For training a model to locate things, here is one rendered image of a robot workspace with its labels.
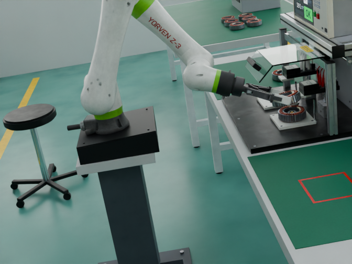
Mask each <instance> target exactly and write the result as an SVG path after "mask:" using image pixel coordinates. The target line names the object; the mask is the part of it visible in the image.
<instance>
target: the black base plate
mask: <svg viewBox="0 0 352 264"><path fill-rule="evenodd" d="M272 89H276V90H281V91H286V92H287V91H290V90H295V84H292V85H291V86H290V87H288V86H287V87H284V86H280V87H274V88H272ZM313 99H315V110H316V121H317V123H316V124H313V125H307V126H301V127H296V128H289V129H284V130H279V129H278V127H277V126H276V125H275V123H274V122H273V121H272V119H271V118H270V115H273V114H278V110H279V109H280V108H281V107H279V108H274V109H268V110H264V108H263V107H262V106H261V105H260V103H259V102H258V100H257V97H254V96H251V95H247V94H246V93H242V94H241V96H240V97H238V96H234V95H230V96H228V97H225V98H224V100H222V102H223V103H224V105H225V107H226V109H227V111H228V112H229V114H230V116H231V118H232V120H233V122H234V123H235V125H236V127H237V129H238V131H239V133H240V134H241V136H242V138H243V140H244V142H245V144H246V145H247V147H248V149H249V151H250V153H251V154H254V153H260V152H266V151H272V150H278V149H283V148H290V147H295V146H301V145H307V144H313V143H317V142H323V141H328V140H334V139H340V138H346V137H352V110H351V109H350V108H348V107H347V106H346V105H345V104H344V103H343V102H341V101H340V100H339V99H338V98H337V123H338V135H335V134H333V135H331V136H330V135H329V133H328V131H327V118H323V117H322V116H321V115H320V114H319V113H318V103H317V101H319V100H323V93H318V94H316V98H313ZM313 99H309V100H305V99H304V98H302V99H300V100H299V104H298V106H302V107H305V108H306V111H307V112H308V113H309V114H310V115H311V116H312V117H313V118H314V111H313Z"/></svg>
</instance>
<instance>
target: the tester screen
mask: <svg viewBox="0 0 352 264"><path fill-rule="evenodd" d="M297 2H298V3H300V4H301V9H299V8H297V4H296V3H297ZM304 6H305V7H307V8H309V9H311V10H312V6H310V5H307V4H305V3H304V0H294V8H296V9H298V10H300V11H302V12H303V14H304ZM295 14H297V15H299V16H300V17H302V18H304V16H302V15H300V14H299V13H297V12H295ZM304 19H306V18H304ZM306 20H307V21H309V20H308V19H306ZM309 22H311V21H309ZM311 23H313V22H311Z"/></svg>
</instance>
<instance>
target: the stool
mask: <svg viewBox="0 0 352 264"><path fill-rule="evenodd" d="M56 115H57V112H56V108H55V107H54V106H52V105H50V104H33V105H28V106H24V107H20V108H18V109H15V110H13V111H11V112H9V113H8V114H6V115H5V117H4V118H3V124H4V126H5V128H7V129H9V130H15V131H19V130H29V129H30V133H31V136H32V140H33V143H34V147H35V151H36V154H37V158H38V162H39V166H40V170H41V174H42V177H43V179H20V180H13V181H12V183H11V185H10V187H11V188H12V189H13V190H15V189H17V188H18V185H19V184H37V185H36V186H35V187H33V188H32V189H30V190H29V191H27V192H26V193H24V194H23V195H21V196H20V197H18V198H17V203H16V206H17V207H18V208H22V207H24V204H25V203H24V201H23V200H25V199H26V198H28V197H29V196H31V195H32V194H34V193H35V192H37V191H38V190H40V189H41V188H42V187H44V186H45V185H49V186H50V187H52V188H54V189H56V190H57V191H59V192H61V193H63V194H64V195H63V198H64V199H65V200H69V199H70V198H71V193H69V191H68V189H66V188H64V187H62V186H61V185H59V184H57V183H55V181H58V180H61V179H65V178H68V177H71V176H74V175H77V171H76V170H74V171H71V172H68V173H64V174H61V175H58V176H55V177H51V176H52V173H53V172H55V171H56V169H57V168H56V166H55V165H54V163H51V164H49V167H48V169H47V166H46V162H45V158H44V155H43V152H42V147H41V143H40V140H39V136H38V132H37V127H40V126H43V125H45V124H47V123H49V122H51V121H52V120H53V119H54V118H55V117H56Z"/></svg>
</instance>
